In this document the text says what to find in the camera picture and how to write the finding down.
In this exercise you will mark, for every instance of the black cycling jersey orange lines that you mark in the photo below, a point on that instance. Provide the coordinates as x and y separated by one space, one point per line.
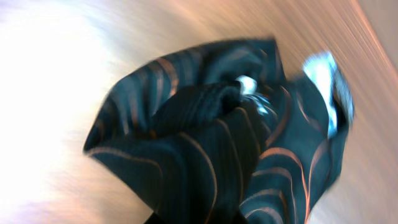
217 134

